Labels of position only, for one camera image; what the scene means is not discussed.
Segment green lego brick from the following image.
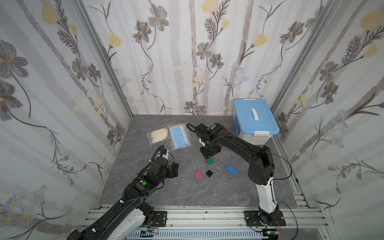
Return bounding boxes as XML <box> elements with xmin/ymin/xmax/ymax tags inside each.
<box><xmin>206</xmin><ymin>158</ymin><xmax>214</xmax><ymax>165</ymax></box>

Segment black lego brick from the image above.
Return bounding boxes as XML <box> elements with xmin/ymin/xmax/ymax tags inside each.
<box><xmin>206</xmin><ymin>170</ymin><xmax>213</xmax><ymax>178</ymax></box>

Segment pink lego brick bottom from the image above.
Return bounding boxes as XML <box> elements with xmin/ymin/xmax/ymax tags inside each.
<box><xmin>195</xmin><ymin>172</ymin><xmax>202</xmax><ymax>179</ymax></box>

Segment blue lego brick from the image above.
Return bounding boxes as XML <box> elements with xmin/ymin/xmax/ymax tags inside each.
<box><xmin>227</xmin><ymin>165</ymin><xmax>238</xmax><ymax>176</ymax></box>

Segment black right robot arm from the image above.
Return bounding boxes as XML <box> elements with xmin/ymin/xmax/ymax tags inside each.
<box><xmin>186</xmin><ymin>123</ymin><xmax>293</xmax><ymax>226</ymax></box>

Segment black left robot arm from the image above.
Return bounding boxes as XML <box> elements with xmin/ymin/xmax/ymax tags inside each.
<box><xmin>67</xmin><ymin>145</ymin><xmax>179</xmax><ymax>240</ymax></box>

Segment bagged blue face mask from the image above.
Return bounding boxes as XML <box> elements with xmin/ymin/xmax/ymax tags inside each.
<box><xmin>168</xmin><ymin>123</ymin><xmax>192</xmax><ymax>150</ymax></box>

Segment bagged cream gloves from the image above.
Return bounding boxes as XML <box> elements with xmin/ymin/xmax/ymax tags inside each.
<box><xmin>147</xmin><ymin>128</ymin><xmax>169</xmax><ymax>145</ymax></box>

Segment blue lid storage box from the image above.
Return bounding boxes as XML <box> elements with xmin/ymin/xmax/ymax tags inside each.
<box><xmin>234</xmin><ymin>99</ymin><xmax>280</xmax><ymax>146</ymax></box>

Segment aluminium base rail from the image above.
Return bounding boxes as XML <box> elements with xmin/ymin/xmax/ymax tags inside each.
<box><xmin>80</xmin><ymin>205</ymin><xmax>328</xmax><ymax>240</ymax></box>

